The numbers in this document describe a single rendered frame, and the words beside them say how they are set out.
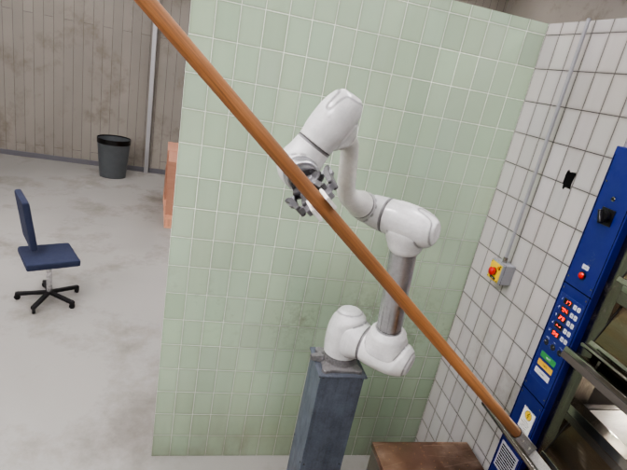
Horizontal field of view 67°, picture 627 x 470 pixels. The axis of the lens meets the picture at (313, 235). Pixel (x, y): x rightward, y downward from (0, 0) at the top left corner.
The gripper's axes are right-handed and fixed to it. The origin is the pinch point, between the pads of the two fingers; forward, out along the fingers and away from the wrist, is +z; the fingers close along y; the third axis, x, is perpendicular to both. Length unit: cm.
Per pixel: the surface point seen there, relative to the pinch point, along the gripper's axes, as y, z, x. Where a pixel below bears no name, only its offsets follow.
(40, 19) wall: 174, -754, 223
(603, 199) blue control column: -78, -53, -92
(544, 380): -20, -45, -141
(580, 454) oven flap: -12, -21, -154
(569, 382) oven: -27, -37, -140
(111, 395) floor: 192, -173, -78
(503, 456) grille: 14, -49, -171
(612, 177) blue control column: -85, -53, -86
